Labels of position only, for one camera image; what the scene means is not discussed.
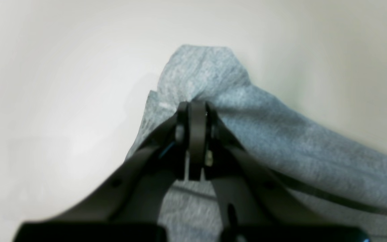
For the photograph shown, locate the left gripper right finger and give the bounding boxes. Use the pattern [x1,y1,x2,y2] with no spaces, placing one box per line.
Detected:
[188,102,370,242]

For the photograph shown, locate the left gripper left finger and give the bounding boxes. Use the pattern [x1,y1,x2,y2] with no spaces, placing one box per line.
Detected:
[14,102,188,242]

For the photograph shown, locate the grey T-shirt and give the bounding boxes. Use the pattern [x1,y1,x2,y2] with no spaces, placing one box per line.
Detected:
[126,45,387,242]

